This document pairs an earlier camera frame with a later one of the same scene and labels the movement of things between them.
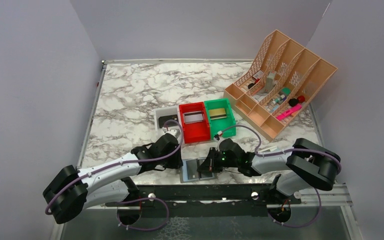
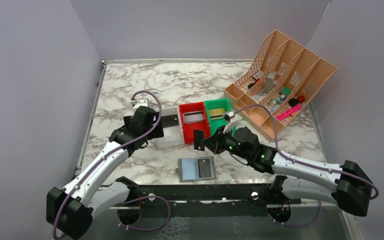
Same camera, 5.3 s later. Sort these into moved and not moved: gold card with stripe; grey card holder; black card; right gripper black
Moved: right gripper black
Not moved: grey card holder; gold card with stripe; black card
